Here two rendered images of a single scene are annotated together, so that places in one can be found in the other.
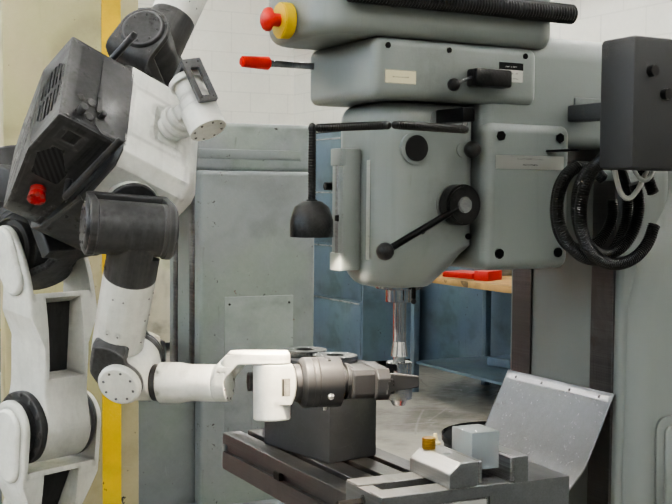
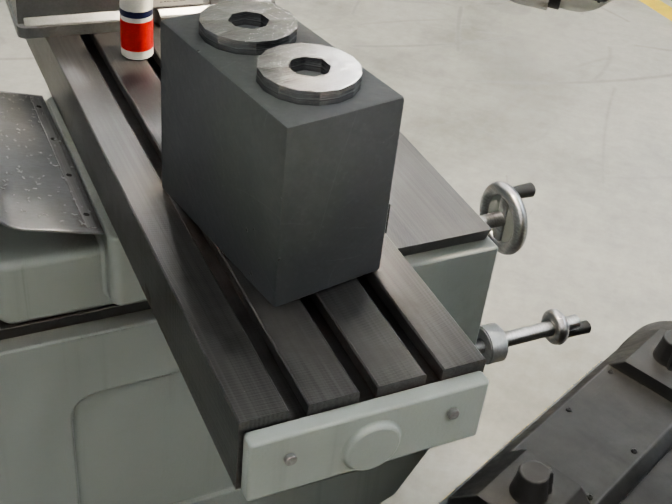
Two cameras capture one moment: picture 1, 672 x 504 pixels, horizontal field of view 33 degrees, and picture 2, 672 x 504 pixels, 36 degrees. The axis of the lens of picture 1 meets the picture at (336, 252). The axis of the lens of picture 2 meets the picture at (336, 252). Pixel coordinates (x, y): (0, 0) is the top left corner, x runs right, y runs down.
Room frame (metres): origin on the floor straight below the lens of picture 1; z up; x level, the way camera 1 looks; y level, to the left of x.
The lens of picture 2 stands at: (3.09, 0.10, 1.54)
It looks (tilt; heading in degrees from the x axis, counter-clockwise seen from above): 37 degrees down; 180
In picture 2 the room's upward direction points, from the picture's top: 7 degrees clockwise
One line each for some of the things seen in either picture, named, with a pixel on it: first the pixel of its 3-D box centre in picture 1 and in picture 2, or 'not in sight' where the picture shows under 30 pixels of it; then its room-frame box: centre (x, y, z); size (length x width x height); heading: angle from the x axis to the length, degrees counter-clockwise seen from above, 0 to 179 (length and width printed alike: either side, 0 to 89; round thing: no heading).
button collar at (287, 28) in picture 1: (284, 20); not in sight; (1.90, 0.09, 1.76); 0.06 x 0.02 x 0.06; 28
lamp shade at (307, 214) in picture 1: (311, 218); not in sight; (1.87, 0.04, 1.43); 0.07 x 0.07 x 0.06
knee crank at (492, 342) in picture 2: not in sight; (533, 332); (1.88, 0.42, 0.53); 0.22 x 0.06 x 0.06; 118
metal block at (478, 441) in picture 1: (475, 446); not in sight; (1.79, -0.23, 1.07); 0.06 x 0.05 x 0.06; 26
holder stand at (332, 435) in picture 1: (319, 400); (272, 140); (2.27, 0.03, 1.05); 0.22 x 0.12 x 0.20; 39
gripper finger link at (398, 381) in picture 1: (402, 382); not in sight; (1.97, -0.12, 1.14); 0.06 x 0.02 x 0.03; 105
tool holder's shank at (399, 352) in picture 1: (399, 330); not in sight; (2.01, -0.12, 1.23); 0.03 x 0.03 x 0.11
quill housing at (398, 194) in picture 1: (402, 195); not in sight; (2.01, -0.12, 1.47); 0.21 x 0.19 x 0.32; 28
